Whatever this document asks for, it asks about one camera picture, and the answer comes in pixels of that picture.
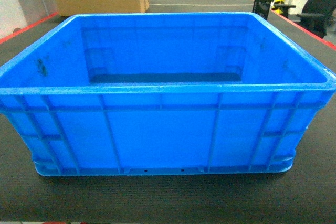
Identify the large blue plastic crate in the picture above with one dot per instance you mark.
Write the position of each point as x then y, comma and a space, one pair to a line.
163, 94

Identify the black mesh bin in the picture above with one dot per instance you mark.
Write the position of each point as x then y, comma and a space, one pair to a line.
262, 8

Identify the black office chair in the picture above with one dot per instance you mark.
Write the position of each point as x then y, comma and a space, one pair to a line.
317, 9

